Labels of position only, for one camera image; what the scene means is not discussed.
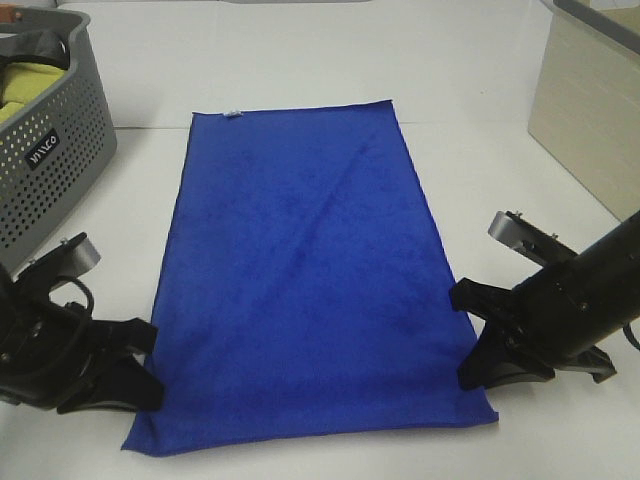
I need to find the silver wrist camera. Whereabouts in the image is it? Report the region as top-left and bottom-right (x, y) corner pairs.
(16, 232), (101, 288)
(487, 211), (577, 267)

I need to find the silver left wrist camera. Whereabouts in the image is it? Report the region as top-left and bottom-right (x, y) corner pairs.
(16, 232), (101, 288)

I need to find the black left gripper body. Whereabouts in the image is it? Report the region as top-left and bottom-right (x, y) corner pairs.
(1, 269), (100, 410)

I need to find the beige storage box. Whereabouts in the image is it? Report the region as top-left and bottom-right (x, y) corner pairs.
(528, 1), (639, 220)

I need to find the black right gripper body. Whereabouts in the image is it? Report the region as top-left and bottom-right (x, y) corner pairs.
(512, 249), (639, 383)

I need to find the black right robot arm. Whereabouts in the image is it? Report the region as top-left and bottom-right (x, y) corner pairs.
(449, 211), (639, 390)

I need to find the yellow-green towel in basket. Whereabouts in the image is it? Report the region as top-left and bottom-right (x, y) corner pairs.
(1, 62), (66, 122)

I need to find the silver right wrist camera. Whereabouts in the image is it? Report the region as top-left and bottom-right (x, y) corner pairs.
(487, 211), (577, 267)

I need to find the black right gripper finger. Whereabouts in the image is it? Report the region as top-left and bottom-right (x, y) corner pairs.
(449, 278), (521, 328)
(457, 323), (555, 391)

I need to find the grey perforated plastic basket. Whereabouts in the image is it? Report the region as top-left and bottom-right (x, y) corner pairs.
(1, 6), (117, 272)

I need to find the black strap in basket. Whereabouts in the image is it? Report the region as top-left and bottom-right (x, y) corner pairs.
(0, 29), (71, 81)

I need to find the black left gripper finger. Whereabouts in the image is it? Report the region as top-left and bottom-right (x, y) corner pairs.
(56, 356), (164, 414)
(82, 317), (158, 355)

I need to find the blue microfiber towel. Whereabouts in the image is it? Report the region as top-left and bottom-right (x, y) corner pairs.
(123, 101), (498, 457)

